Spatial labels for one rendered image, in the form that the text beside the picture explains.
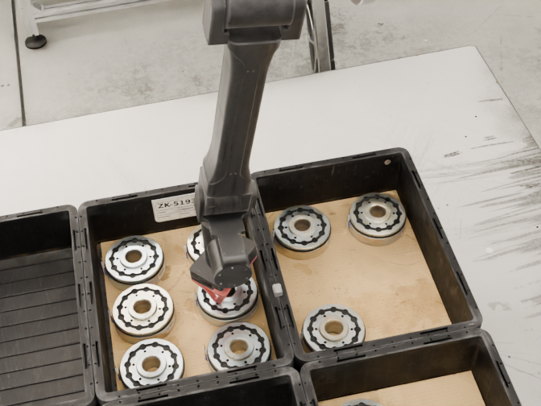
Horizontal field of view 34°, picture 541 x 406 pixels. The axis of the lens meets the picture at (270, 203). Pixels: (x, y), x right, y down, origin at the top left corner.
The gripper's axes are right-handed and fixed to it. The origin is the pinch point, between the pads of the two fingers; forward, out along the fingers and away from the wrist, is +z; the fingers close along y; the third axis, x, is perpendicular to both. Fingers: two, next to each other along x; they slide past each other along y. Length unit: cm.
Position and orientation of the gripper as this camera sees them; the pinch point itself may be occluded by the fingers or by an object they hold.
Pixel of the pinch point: (226, 287)
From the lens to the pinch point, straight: 150.4
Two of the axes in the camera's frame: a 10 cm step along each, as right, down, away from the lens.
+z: 0.2, 6.3, 7.8
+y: 5.5, -6.6, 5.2
